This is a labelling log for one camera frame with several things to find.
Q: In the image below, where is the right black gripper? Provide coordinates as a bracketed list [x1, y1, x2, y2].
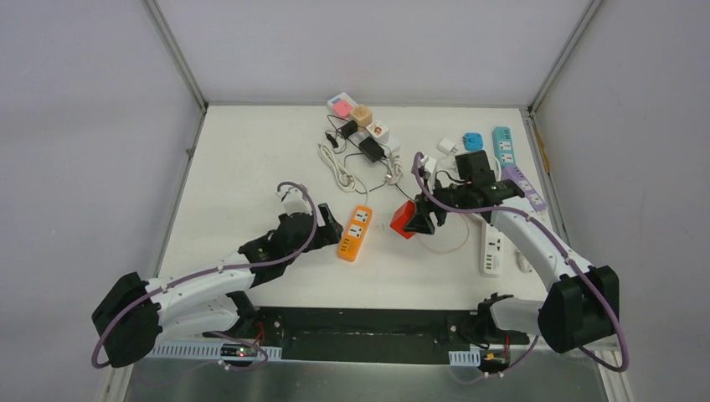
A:
[404, 177, 472, 235]

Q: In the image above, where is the red cube plug adapter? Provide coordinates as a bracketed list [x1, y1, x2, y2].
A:
[389, 200, 416, 240]

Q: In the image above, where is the orange power strip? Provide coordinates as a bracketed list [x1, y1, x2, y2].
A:
[337, 205, 373, 262]

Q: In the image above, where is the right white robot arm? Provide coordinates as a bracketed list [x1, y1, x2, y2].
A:
[405, 151, 622, 353]

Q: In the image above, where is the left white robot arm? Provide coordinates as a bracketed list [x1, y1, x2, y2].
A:
[91, 204, 343, 369]

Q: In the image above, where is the white charger plug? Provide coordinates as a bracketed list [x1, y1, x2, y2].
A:
[437, 138, 458, 156]

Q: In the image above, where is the blue plug adapter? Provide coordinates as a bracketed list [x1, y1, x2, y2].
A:
[462, 132, 484, 152]

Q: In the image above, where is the black power adapter brick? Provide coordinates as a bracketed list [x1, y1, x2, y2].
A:
[358, 137, 385, 162]

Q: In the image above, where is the purple power strip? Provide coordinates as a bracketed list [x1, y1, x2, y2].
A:
[502, 164, 548, 213]

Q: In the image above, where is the teal power strip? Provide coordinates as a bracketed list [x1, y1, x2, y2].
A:
[492, 126, 516, 168]

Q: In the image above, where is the small black adapter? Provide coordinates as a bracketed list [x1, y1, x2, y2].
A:
[339, 121, 359, 139]

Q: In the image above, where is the long white power strip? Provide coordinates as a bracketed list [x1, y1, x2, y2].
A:
[326, 92, 400, 159]

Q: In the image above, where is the tan cube adapter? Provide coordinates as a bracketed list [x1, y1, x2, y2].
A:
[349, 104, 373, 127]

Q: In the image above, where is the pink flat adapter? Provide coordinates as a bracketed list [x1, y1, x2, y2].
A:
[332, 99, 353, 119]

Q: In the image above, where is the pink thin cable loop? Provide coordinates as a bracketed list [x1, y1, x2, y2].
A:
[412, 216, 471, 255]

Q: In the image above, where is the black thin cable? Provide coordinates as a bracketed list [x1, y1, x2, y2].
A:
[324, 111, 423, 201]

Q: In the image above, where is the white power strip cable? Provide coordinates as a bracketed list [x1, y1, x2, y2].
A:
[317, 142, 370, 209]

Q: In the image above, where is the white bundled cable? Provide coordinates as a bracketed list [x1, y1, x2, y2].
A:
[466, 161, 537, 273]

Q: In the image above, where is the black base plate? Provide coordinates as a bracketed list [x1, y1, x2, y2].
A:
[225, 307, 530, 364]

